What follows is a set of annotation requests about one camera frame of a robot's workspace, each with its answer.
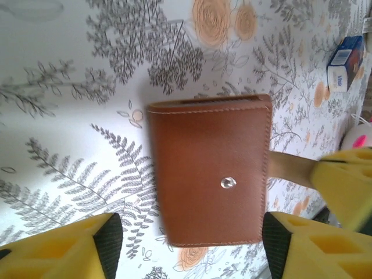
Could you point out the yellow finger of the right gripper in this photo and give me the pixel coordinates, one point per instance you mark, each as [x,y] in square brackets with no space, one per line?
[346,191]
[357,153]

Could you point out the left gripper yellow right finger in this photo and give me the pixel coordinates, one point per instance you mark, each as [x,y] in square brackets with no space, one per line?
[319,255]

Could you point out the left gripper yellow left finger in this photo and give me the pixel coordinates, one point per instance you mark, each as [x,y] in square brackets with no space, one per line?
[58,255]

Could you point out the brown leather card holder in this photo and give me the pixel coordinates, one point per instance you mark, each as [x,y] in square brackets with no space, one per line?
[209,162]

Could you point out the pink striped plush toy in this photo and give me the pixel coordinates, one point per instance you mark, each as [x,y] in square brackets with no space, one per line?
[356,139]

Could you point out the small blue cardboard box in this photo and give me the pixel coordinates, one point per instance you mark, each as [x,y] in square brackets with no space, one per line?
[343,58]

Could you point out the floral patterned table cover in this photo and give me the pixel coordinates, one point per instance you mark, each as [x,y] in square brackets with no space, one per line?
[58,116]

